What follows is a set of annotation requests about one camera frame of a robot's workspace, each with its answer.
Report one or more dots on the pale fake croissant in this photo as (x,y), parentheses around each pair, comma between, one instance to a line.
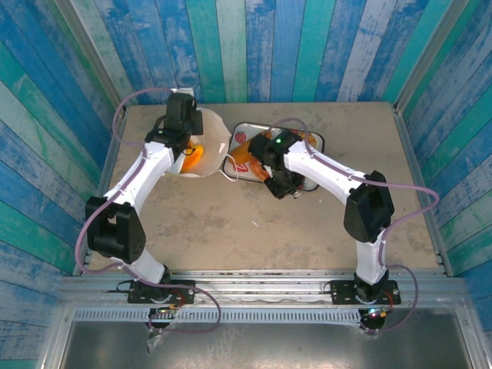
(265,134)

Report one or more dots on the oblong yellow fake roll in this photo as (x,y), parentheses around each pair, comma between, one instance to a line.
(259,171)

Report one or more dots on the long golden fake bread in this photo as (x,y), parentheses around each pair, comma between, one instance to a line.
(242,153)

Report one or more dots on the round golden fake bun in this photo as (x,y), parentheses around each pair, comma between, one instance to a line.
(192,159)

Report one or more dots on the knotted orange fake bun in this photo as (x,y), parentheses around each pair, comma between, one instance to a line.
(310,140)

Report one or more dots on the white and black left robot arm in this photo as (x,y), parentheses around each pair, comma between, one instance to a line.
(146,173)

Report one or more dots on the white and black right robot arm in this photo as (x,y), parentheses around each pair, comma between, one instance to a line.
(326,169)

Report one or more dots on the white strawberry print tray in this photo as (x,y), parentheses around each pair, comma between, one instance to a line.
(230,167)

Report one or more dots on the shiny metal sheet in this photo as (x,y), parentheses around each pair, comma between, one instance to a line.
(269,346)

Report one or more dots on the aluminium table side rail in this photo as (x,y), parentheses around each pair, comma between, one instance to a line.
(108,153)
(411,153)

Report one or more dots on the aluminium frame rail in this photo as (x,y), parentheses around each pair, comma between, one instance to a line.
(261,286)

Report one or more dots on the aluminium corner post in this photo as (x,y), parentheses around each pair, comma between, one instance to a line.
(427,57)
(93,57)

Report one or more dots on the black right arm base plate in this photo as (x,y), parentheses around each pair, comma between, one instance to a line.
(342,292)

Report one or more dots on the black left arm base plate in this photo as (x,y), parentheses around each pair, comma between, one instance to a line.
(184,292)

